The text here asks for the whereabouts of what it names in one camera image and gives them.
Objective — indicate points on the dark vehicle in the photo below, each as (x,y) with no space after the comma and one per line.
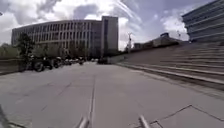
(102,61)

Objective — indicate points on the grey stone slab plaza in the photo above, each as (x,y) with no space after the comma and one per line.
(110,90)

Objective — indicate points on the tall lamp pole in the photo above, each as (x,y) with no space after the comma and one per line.
(129,41)

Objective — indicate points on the row of trees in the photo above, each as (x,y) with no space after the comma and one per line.
(71,51)

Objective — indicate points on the tall grey building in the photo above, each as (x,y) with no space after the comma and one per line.
(76,33)

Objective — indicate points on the low dark building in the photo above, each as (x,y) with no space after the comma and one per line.
(163,41)

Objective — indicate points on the robot's own part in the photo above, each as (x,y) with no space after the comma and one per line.
(144,122)
(84,122)

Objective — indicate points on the row of parked bicycles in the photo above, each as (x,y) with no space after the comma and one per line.
(46,63)

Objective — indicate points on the wide grey stone stairway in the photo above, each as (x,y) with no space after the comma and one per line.
(186,63)

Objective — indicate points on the dark green tree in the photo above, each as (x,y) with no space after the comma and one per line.
(25,46)

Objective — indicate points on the large grey banded building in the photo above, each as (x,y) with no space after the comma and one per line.
(206,21)

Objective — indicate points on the green bushes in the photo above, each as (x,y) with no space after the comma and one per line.
(8,51)

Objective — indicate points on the low grey wall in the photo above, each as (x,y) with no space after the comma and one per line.
(11,66)

